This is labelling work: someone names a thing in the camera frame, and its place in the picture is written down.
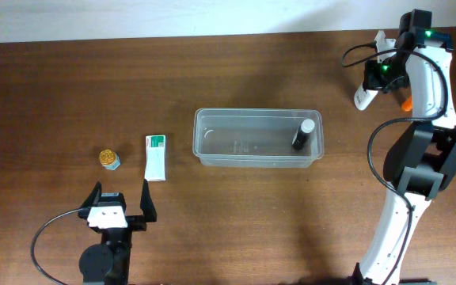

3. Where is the clear plastic container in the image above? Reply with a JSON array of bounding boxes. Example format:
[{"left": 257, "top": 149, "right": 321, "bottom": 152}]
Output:
[{"left": 192, "top": 108, "right": 325, "bottom": 168}]

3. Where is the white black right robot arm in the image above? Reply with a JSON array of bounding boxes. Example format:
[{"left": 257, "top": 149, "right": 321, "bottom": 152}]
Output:
[{"left": 350, "top": 9, "right": 456, "bottom": 284}]

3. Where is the black left camera cable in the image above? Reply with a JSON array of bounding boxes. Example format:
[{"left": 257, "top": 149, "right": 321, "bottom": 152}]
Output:
[{"left": 30, "top": 207, "right": 90, "bottom": 285}]

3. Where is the small jar gold lid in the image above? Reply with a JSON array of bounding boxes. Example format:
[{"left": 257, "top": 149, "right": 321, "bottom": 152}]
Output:
[{"left": 98, "top": 149, "right": 120, "bottom": 170}]

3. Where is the green white medicine box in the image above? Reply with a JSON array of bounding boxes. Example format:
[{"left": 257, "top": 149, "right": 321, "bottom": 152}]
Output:
[{"left": 144, "top": 135, "right": 166, "bottom": 181}]

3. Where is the black bottle white cap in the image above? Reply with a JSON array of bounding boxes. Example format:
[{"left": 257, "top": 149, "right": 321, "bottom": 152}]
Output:
[{"left": 292, "top": 119, "right": 316, "bottom": 151}]

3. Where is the black camera cable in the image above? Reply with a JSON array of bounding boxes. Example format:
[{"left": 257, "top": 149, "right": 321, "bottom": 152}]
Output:
[
  {"left": 30, "top": 207, "right": 90, "bottom": 285},
  {"left": 340, "top": 42, "right": 450, "bottom": 285}
]

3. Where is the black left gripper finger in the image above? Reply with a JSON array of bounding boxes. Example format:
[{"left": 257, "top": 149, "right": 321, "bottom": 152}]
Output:
[
  {"left": 81, "top": 181, "right": 102, "bottom": 209},
  {"left": 140, "top": 179, "right": 158, "bottom": 222}
]

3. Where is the black right camera cable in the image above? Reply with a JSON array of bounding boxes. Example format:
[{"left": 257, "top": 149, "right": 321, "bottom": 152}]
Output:
[{"left": 340, "top": 42, "right": 450, "bottom": 285}]

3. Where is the white tube bottle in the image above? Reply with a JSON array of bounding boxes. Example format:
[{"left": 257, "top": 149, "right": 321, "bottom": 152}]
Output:
[{"left": 354, "top": 83, "right": 378, "bottom": 111}]

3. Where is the orange tablet tube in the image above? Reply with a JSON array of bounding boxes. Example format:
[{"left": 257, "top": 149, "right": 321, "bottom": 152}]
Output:
[{"left": 401, "top": 96, "right": 412, "bottom": 112}]

